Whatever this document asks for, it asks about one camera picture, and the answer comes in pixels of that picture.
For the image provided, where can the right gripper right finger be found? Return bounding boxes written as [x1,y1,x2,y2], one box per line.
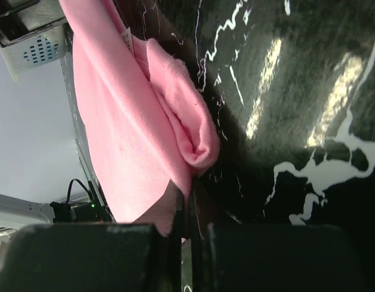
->
[189,179,375,291]

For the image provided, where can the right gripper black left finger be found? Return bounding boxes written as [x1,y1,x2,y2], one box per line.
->
[0,182,184,291]

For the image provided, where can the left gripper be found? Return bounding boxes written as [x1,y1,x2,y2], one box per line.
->
[0,0,66,47]

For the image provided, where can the pink t-shirt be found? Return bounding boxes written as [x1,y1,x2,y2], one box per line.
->
[60,1,220,236]

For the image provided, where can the white plastic basket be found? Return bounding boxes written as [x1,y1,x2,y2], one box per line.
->
[0,25,66,82]

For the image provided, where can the black power adapter box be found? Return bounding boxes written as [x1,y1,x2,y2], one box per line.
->
[50,178,111,224]

